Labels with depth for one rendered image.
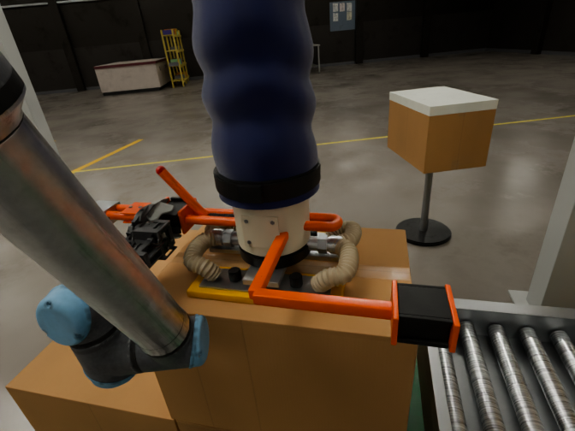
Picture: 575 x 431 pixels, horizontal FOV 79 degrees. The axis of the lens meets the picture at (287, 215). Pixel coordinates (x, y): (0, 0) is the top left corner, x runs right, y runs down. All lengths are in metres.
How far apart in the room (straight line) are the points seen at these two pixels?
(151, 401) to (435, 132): 1.91
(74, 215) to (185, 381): 0.65
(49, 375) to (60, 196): 1.10
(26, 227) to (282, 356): 0.55
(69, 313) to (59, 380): 0.77
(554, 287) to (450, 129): 0.98
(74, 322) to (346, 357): 0.49
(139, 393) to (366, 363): 0.73
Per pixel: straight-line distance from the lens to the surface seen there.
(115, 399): 1.26
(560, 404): 1.24
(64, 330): 0.69
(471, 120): 2.35
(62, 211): 0.40
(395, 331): 0.53
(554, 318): 1.42
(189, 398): 1.03
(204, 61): 0.66
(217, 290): 0.80
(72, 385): 1.37
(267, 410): 0.95
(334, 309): 0.55
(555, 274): 2.16
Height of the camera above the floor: 1.45
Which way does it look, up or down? 27 degrees down
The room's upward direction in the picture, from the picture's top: 5 degrees counter-clockwise
